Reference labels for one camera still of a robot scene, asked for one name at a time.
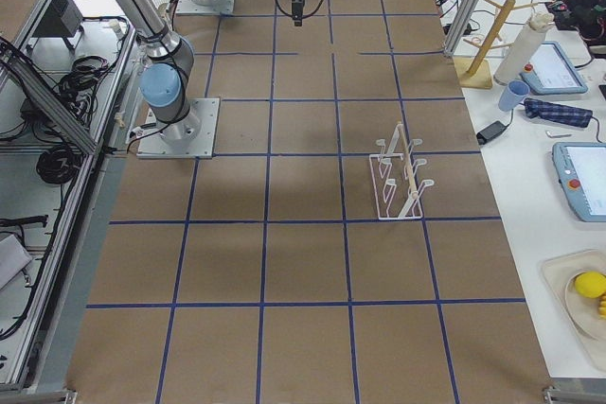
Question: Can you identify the light blue cup on desk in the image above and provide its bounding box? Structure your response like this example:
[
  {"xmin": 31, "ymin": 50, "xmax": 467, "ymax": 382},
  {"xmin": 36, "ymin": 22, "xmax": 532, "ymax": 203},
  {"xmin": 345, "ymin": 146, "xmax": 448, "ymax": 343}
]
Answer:
[{"xmin": 498, "ymin": 79, "xmax": 530, "ymax": 112}]

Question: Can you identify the beige water bottle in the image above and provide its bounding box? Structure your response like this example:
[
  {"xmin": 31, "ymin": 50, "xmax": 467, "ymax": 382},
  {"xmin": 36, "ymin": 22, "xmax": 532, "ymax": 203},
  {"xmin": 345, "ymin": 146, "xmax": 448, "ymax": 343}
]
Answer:
[{"xmin": 493, "ymin": 12, "xmax": 555, "ymax": 85}]

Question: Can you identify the blue teach pendant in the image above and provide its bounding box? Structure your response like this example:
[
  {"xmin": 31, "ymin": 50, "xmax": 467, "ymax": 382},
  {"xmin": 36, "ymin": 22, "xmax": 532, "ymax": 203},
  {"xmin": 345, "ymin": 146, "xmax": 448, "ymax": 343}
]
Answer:
[
  {"xmin": 552, "ymin": 142, "xmax": 605, "ymax": 222},
  {"xmin": 520, "ymin": 41, "xmax": 588, "ymax": 96}
]

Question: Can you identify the blue teach pendant far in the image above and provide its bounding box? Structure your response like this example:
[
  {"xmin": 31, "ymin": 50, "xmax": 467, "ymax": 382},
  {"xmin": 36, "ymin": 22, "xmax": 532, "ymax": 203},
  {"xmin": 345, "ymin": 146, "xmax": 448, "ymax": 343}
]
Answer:
[{"xmin": 520, "ymin": 41, "xmax": 588, "ymax": 96}]

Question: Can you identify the black power adapter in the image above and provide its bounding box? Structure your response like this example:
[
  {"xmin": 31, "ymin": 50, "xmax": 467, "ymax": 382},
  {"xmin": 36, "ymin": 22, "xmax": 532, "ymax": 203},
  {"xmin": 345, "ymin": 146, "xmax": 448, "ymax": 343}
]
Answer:
[{"xmin": 475, "ymin": 121, "xmax": 508, "ymax": 146}]

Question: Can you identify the blue teach pendant near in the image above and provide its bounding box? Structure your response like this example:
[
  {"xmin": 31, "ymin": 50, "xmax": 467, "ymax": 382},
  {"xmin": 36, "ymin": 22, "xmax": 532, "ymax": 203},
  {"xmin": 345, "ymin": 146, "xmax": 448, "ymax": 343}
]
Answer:
[{"xmin": 552, "ymin": 142, "xmax": 605, "ymax": 222}]

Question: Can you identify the wooden mug tree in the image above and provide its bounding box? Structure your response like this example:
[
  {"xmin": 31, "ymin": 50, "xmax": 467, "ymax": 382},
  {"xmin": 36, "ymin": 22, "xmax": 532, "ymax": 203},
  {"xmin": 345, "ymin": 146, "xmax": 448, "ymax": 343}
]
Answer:
[{"xmin": 454, "ymin": 0, "xmax": 536, "ymax": 89}]

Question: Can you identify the blue plaid cloth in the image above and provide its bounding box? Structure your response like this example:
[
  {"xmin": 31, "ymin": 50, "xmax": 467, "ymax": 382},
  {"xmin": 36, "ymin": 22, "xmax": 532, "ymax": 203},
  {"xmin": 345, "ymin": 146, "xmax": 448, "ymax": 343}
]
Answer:
[{"xmin": 523, "ymin": 98, "xmax": 593, "ymax": 128}]

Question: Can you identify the yellow lemon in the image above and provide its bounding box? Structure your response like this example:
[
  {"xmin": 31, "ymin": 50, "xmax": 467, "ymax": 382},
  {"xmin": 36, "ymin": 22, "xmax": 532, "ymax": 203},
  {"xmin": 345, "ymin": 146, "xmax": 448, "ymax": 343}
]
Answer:
[{"xmin": 574, "ymin": 271, "xmax": 606, "ymax": 298}]

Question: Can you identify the white wire cup rack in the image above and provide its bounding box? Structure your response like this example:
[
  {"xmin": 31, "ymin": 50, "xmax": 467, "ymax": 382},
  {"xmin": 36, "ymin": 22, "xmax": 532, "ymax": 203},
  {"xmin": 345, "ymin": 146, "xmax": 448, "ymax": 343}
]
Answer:
[{"xmin": 368, "ymin": 122, "xmax": 435, "ymax": 220}]

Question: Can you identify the beige tray with plate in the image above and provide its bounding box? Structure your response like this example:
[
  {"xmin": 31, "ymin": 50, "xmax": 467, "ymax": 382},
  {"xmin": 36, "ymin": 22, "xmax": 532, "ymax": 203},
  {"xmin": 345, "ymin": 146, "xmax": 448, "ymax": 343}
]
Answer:
[{"xmin": 542, "ymin": 250, "xmax": 605, "ymax": 372}]

